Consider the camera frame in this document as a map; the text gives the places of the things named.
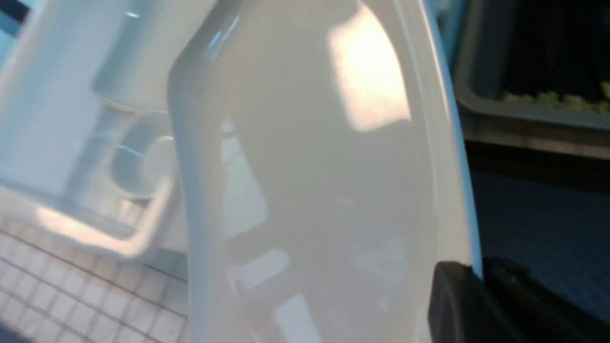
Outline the large white square plate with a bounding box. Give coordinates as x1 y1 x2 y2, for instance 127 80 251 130
168 0 482 343

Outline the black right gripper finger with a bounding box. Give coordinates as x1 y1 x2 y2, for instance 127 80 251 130
427 259 610 343

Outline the white bowl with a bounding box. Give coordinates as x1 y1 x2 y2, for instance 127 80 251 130
107 111 176 200

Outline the large white plastic tub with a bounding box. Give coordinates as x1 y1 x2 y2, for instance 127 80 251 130
1 0 214 259

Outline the brown plastic bin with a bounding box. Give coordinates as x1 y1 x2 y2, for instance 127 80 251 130
453 0 609 160

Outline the black serving tray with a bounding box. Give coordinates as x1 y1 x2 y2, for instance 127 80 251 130
465 141 610 325

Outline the white grid tablecloth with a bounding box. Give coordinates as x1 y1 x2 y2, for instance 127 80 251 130
0 216 191 343

